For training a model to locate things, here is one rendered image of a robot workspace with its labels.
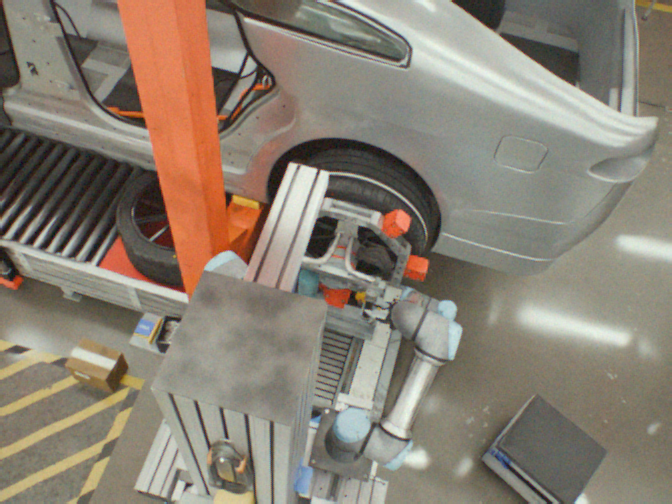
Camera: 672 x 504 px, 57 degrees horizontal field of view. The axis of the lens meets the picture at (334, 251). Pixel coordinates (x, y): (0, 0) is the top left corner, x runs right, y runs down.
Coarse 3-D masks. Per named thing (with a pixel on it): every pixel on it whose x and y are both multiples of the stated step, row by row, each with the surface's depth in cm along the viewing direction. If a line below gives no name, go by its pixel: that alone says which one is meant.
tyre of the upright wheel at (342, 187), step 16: (320, 160) 258; (336, 160) 253; (352, 160) 251; (368, 160) 252; (384, 160) 253; (336, 176) 247; (352, 176) 246; (368, 176) 247; (384, 176) 249; (400, 176) 252; (336, 192) 246; (352, 192) 243; (368, 192) 242; (384, 192) 245; (400, 192) 250; (416, 192) 256; (384, 208) 245; (400, 208) 246; (416, 208) 254; (416, 224) 252; (416, 240) 256
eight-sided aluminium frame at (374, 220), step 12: (324, 204) 244; (336, 204) 245; (348, 204) 245; (336, 216) 245; (348, 216) 242; (360, 216) 243; (372, 216) 243; (384, 216) 245; (372, 228) 243; (384, 240) 248; (396, 240) 251; (396, 252) 252; (408, 252) 253; (396, 264) 259; (396, 276) 266; (360, 288) 282
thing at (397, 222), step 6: (396, 210) 241; (390, 216) 242; (396, 216) 238; (402, 216) 240; (408, 216) 243; (384, 222) 243; (390, 222) 239; (396, 222) 237; (402, 222) 239; (408, 222) 241; (384, 228) 242; (390, 228) 241; (396, 228) 239; (402, 228) 239; (390, 234) 244; (396, 234) 242
